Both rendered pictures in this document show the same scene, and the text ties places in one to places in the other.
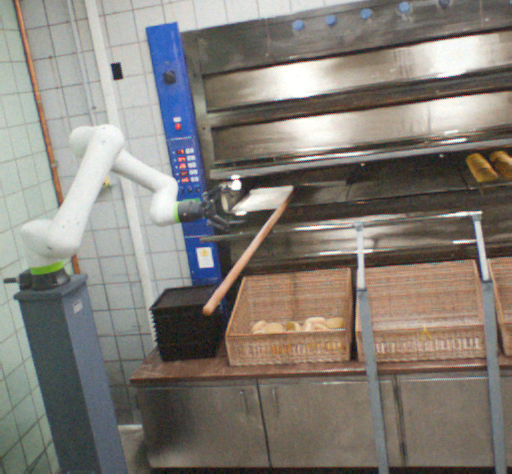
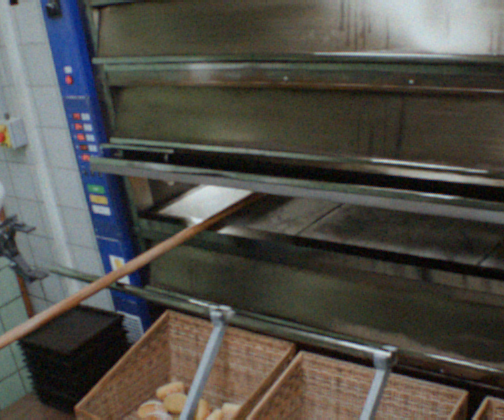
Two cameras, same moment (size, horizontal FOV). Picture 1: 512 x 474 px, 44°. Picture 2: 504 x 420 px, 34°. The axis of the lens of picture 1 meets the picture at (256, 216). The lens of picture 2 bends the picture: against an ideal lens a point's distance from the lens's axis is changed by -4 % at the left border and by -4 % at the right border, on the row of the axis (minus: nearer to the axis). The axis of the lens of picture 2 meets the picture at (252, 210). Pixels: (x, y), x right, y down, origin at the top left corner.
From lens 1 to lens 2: 186 cm
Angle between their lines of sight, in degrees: 30
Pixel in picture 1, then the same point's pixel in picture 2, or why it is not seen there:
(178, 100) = (66, 42)
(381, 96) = (323, 74)
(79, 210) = not seen: outside the picture
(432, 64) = (397, 31)
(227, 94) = (121, 39)
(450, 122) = (432, 145)
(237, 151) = (139, 128)
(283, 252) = (208, 293)
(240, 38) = not seen: outside the picture
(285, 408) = not seen: outside the picture
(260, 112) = (163, 72)
